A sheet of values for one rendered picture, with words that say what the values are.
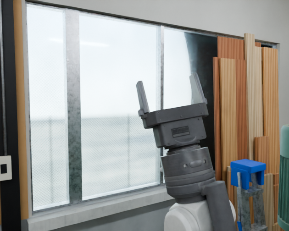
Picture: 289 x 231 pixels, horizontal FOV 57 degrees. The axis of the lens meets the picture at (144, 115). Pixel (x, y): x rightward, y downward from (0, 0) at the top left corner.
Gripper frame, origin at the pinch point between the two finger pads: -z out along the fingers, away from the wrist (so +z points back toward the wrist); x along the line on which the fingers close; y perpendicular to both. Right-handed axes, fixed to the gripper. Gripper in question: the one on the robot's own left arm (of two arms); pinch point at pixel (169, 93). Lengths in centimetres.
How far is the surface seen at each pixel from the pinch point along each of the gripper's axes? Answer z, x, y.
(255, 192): 48, 83, -110
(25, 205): 25, -55, -131
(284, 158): 19.6, 38.6, -22.5
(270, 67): -47, 171, -168
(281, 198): 31, 38, -27
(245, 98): -21, 133, -165
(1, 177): 6, -61, -113
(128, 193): 36, 10, -161
